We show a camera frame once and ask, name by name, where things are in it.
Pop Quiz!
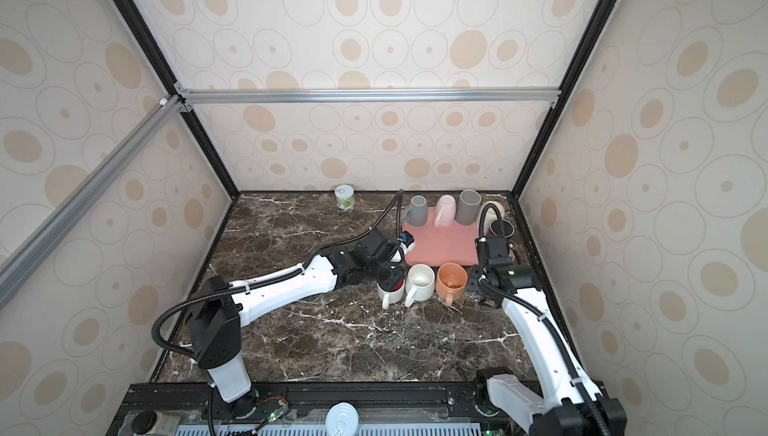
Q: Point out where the peach cream speckled mug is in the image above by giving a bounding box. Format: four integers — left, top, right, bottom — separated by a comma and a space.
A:
435, 262, 468, 307

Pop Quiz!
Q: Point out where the white mug black rim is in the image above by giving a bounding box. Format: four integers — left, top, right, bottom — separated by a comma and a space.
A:
377, 280, 405, 310

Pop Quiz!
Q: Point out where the white ceramic mug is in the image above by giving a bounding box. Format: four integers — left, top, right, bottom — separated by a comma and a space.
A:
404, 264, 435, 308

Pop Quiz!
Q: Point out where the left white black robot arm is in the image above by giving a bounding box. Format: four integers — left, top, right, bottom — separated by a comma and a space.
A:
151, 190, 414, 403

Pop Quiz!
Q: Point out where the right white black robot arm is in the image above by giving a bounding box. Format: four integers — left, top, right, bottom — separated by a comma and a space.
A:
467, 203, 627, 435

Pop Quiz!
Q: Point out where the small grey mug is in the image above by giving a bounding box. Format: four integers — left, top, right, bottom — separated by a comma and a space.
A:
405, 194, 429, 227

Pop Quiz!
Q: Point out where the beige round mug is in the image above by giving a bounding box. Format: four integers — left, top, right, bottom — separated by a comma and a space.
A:
484, 201, 505, 224

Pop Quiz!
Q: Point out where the pink mug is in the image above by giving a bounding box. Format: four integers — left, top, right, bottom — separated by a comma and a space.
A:
433, 194, 457, 227

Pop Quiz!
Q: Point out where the large grey mug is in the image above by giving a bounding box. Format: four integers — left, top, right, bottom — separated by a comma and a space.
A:
455, 189, 482, 226

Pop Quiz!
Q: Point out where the pink plastic tray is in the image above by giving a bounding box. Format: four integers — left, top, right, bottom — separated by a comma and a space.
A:
403, 207, 478, 267

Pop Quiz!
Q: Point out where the small green white can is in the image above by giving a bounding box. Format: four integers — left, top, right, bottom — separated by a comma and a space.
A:
334, 184, 355, 211

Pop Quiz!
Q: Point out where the white round lamp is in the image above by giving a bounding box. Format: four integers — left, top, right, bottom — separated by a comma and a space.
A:
325, 402, 360, 436

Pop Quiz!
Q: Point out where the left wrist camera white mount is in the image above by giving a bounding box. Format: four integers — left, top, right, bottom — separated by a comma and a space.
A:
397, 230, 415, 254

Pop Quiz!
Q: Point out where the horizontal aluminium frame bar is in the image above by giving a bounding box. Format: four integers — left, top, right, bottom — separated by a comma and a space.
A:
181, 86, 561, 104

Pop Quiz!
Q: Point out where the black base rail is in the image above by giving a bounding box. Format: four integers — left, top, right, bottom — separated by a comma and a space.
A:
107, 379, 625, 436

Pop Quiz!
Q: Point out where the left slanted aluminium frame bar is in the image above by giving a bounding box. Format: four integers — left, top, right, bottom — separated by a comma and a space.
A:
1, 96, 181, 305

